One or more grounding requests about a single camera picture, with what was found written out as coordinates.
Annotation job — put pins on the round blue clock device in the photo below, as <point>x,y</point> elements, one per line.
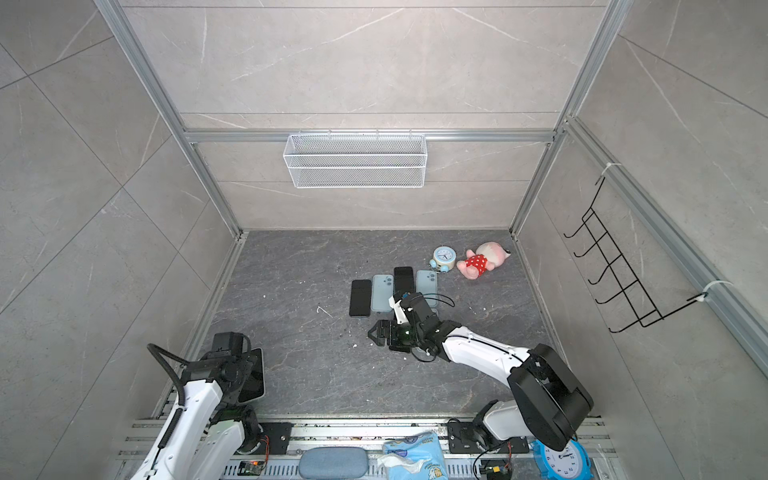
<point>572,463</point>

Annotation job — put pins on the cased phone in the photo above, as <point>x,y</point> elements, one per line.
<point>404,281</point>
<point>254,384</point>
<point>360,298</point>

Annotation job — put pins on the white wire mesh basket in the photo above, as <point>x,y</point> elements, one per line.
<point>356,160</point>

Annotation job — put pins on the blue cream alarm clock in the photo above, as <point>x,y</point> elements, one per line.
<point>444,259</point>

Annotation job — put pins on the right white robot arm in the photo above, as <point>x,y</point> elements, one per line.
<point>549,403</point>

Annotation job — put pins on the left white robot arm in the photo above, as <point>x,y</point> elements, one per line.
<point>213,417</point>

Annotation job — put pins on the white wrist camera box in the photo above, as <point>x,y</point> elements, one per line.
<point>400,315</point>

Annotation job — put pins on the blue tissue pack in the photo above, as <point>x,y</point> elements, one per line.
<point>418,457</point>

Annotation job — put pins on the light blue phone case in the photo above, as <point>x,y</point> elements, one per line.
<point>426,284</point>
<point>382,292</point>

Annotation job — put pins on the grey blue cushion pad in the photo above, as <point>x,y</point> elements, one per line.
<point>328,463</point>

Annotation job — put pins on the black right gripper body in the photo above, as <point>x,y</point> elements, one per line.
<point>401,335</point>

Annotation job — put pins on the black wire hook rack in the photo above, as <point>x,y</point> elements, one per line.
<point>629,286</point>

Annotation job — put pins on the pink plush pig toy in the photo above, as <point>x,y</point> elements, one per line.
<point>486,257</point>

